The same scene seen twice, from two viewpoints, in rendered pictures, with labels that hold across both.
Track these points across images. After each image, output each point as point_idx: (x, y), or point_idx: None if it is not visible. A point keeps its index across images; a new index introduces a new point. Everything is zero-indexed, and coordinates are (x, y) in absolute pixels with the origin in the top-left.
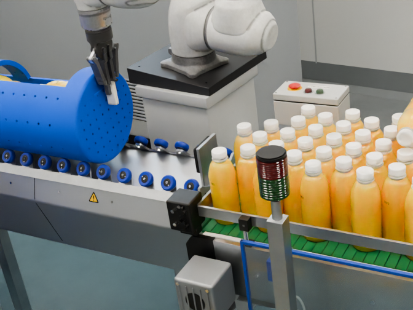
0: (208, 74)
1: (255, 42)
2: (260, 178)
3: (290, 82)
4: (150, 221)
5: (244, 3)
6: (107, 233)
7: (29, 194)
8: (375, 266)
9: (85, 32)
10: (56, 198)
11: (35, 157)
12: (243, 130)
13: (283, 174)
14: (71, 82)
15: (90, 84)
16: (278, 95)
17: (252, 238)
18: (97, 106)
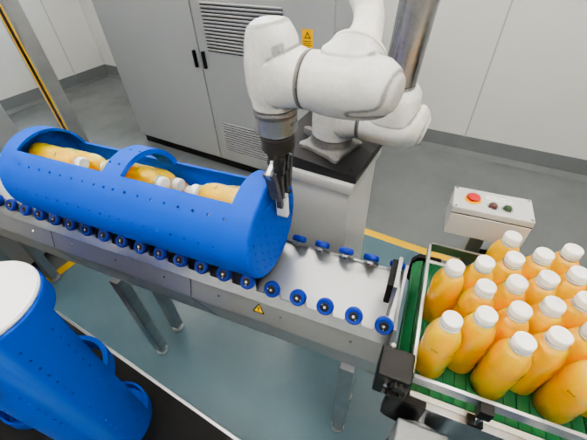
0: (348, 158)
1: (414, 137)
2: None
3: (461, 189)
4: (324, 343)
5: (411, 96)
6: (267, 329)
7: (185, 291)
8: None
9: (262, 140)
10: (216, 300)
11: None
12: (458, 272)
13: None
14: (239, 197)
15: (263, 202)
16: (459, 208)
17: (474, 410)
18: (267, 221)
